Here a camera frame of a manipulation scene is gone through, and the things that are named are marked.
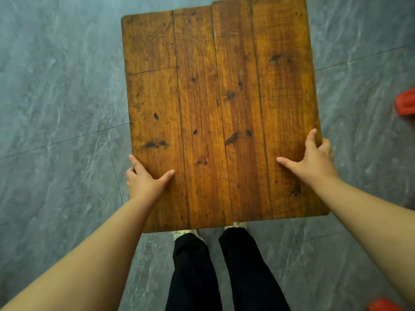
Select person's right hand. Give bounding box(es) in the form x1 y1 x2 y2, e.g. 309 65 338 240
276 128 339 188

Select person's left hand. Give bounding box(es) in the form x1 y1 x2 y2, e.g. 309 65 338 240
125 154 176 202

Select red plastic stool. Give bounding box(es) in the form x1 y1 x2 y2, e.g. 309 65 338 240
394 88 415 116
366 298 404 311

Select person's left forearm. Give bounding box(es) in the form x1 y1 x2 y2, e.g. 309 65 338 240
0 196 158 311

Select person's right forearm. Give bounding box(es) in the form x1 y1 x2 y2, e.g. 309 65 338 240
310 175 415 307

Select person's left cream shoe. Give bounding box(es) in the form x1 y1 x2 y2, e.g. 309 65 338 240
172 229 203 242

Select person's black trousers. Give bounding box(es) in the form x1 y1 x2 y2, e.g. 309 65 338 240
165 227 291 311

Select brown wooden folding table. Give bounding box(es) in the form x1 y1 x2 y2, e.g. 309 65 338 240
121 0 331 234

